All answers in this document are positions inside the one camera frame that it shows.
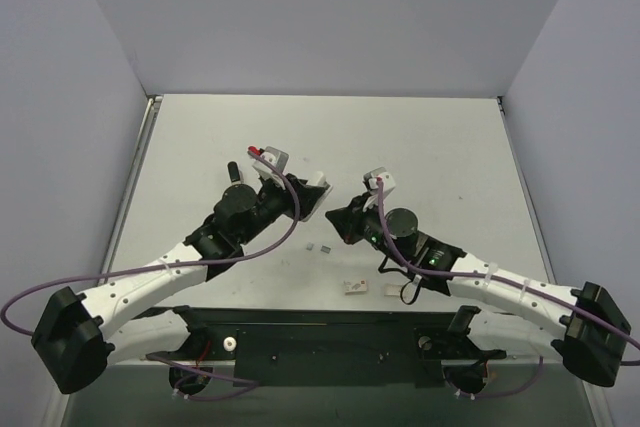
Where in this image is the small metal stapler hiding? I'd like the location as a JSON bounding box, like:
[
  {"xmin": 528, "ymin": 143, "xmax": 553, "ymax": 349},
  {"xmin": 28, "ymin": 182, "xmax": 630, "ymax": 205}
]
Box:
[{"xmin": 227, "ymin": 161, "xmax": 243, "ymax": 186}]

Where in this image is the white stapler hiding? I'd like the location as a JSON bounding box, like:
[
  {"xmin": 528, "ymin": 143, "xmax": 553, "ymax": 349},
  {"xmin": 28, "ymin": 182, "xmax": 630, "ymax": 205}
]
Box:
[{"xmin": 298, "ymin": 171, "xmax": 332, "ymax": 222}]

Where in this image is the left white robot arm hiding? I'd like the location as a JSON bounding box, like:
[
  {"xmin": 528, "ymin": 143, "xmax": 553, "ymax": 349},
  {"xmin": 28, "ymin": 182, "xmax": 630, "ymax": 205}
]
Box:
[{"xmin": 31, "ymin": 171, "xmax": 330, "ymax": 394}]

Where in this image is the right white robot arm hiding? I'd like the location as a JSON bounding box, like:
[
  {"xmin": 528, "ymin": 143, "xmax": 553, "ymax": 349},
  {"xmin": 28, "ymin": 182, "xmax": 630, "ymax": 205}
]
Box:
[{"xmin": 325, "ymin": 193, "xmax": 635, "ymax": 387}]

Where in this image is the staple box with red label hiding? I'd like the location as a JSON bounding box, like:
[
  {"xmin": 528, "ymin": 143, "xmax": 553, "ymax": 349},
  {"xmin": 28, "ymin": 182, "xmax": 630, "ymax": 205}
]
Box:
[{"xmin": 343, "ymin": 279, "xmax": 368, "ymax": 295}]

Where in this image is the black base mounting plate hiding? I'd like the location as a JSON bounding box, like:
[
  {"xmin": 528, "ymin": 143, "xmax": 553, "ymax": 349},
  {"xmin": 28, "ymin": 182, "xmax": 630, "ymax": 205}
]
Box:
[{"xmin": 154, "ymin": 306, "xmax": 506, "ymax": 388}]

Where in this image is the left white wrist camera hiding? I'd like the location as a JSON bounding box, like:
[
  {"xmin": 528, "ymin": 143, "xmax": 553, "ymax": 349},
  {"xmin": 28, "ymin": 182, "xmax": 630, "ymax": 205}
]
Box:
[{"xmin": 248, "ymin": 146, "xmax": 289, "ymax": 187}]

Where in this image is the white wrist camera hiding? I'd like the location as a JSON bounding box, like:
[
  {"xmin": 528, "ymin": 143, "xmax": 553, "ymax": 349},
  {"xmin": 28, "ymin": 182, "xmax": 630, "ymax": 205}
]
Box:
[
  {"xmin": 248, "ymin": 146, "xmax": 289, "ymax": 187},
  {"xmin": 363, "ymin": 167, "xmax": 396, "ymax": 211}
]

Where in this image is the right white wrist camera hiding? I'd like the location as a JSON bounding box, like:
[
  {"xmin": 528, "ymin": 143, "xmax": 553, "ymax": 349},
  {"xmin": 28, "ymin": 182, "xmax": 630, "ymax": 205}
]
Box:
[{"xmin": 363, "ymin": 167, "xmax": 396, "ymax": 211}]

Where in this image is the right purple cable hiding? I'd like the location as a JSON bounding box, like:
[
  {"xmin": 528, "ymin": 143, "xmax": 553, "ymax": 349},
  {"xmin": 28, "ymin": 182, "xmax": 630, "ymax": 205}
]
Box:
[{"xmin": 374, "ymin": 178, "xmax": 640, "ymax": 365}]

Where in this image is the purple cable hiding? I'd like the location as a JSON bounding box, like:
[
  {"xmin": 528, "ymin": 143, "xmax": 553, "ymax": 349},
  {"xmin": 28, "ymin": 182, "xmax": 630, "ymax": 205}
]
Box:
[
  {"xmin": 374, "ymin": 178, "xmax": 640, "ymax": 365},
  {"xmin": 1, "ymin": 153, "xmax": 302, "ymax": 336}
]

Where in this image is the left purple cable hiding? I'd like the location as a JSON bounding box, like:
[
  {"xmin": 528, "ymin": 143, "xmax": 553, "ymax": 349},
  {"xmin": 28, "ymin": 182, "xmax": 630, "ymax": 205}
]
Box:
[{"xmin": 1, "ymin": 153, "xmax": 302, "ymax": 336}]

